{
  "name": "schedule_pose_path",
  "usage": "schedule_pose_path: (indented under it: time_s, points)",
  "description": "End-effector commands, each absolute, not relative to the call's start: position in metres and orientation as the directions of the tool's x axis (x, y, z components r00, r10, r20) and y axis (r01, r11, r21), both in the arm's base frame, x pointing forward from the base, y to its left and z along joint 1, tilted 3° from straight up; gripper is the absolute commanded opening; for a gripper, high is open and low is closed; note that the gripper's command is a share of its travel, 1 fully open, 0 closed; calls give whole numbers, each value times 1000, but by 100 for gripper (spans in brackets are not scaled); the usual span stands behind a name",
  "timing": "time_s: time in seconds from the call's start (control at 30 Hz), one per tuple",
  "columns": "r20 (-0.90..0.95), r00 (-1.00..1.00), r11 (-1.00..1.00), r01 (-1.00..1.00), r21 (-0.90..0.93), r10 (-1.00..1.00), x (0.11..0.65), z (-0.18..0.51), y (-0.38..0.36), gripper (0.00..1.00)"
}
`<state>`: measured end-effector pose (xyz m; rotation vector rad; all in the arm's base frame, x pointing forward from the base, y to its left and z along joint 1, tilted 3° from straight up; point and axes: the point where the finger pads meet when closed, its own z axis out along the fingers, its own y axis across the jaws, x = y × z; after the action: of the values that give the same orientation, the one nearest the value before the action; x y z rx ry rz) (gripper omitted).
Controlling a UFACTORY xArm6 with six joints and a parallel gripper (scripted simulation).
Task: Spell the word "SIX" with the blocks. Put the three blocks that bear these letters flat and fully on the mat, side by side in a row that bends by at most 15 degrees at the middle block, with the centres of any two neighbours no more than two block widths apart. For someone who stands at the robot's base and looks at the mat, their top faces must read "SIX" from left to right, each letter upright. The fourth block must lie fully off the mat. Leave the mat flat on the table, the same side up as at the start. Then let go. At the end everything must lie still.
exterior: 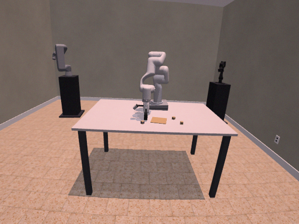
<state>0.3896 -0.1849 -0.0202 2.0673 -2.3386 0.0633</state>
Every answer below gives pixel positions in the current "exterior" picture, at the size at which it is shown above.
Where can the orange flat mat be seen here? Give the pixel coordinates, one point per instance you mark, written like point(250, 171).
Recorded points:
point(158, 120)

